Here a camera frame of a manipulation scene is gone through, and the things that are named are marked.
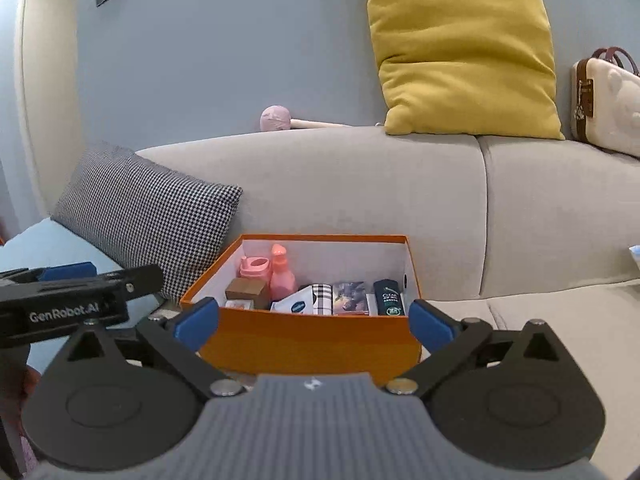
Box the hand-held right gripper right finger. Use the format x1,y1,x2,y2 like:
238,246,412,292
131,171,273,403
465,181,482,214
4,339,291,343
385,298,567,398

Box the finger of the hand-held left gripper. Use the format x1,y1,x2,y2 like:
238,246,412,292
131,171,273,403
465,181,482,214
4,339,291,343
0,261,97,287
0,264,166,311

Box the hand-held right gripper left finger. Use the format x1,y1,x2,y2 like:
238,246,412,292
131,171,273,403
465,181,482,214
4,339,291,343
64,296,247,399

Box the dark printed box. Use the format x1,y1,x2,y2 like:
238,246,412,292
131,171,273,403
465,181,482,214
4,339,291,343
332,281,372,316

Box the pink cone-cap bottle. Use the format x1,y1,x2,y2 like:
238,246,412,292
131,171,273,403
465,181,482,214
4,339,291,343
270,244,301,302

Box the black plaid zippered case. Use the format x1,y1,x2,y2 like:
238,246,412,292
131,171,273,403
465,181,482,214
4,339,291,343
311,284,334,316

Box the orange cardboard box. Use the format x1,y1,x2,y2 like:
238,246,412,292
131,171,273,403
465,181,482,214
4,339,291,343
179,233,424,387

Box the light blue padded surface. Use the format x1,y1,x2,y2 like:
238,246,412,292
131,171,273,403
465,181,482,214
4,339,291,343
0,217,124,282

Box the dark green bottle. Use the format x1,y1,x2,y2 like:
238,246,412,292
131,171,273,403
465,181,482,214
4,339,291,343
373,279,405,317

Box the brown box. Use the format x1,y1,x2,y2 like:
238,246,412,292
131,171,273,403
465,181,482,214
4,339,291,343
225,278,269,310

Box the houndstooth pillow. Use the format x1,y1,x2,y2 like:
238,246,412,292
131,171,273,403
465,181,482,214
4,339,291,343
50,141,244,307

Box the pink plastic cup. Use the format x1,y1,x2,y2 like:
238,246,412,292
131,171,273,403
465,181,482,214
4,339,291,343
238,255,274,282

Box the white blue tube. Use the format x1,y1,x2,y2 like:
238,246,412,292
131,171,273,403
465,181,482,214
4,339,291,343
271,287,315,315

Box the grey fabric sofa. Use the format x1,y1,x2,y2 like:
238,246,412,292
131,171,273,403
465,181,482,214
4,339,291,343
134,125,640,480

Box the white door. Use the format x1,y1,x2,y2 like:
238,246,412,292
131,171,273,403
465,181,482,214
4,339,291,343
14,0,85,212

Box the pink massage hammer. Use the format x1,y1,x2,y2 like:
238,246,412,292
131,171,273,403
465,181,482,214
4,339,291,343
259,105,352,134

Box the yellow pillow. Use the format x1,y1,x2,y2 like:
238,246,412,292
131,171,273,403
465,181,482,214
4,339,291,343
361,0,567,142

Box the cream suitcase brown handles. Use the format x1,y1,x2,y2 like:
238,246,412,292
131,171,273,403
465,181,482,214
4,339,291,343
570,46,640,160

